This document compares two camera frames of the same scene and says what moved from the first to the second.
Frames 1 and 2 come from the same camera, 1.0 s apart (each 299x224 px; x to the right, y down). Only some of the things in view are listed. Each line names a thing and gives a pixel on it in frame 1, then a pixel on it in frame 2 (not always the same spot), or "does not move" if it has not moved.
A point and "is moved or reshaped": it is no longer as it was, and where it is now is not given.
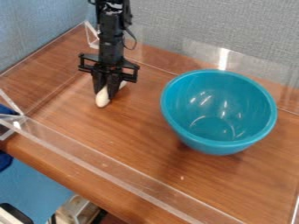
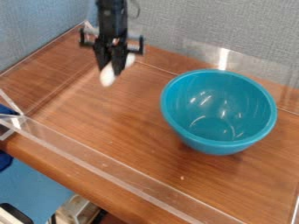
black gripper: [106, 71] -> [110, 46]
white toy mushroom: [101, 99] is moved or reshaped
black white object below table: [10, 215] does not move
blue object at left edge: [5, 158] does not move
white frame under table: [78, 210] does not move
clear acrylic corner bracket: [92, 37] does not move
